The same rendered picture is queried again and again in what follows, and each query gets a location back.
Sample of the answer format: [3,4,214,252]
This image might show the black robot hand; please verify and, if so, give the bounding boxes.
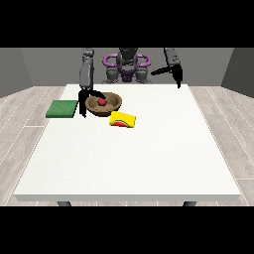
[150,63,184,89]
[77,86,108,119]

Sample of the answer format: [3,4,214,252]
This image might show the green square pad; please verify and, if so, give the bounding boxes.
[45,99,79,119]

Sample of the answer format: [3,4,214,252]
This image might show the brown wooden bowl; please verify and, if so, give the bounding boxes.
[84,91,123,117]

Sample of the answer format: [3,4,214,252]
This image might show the grey robot trunk purple rings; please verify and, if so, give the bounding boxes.
[101,48,153,85]

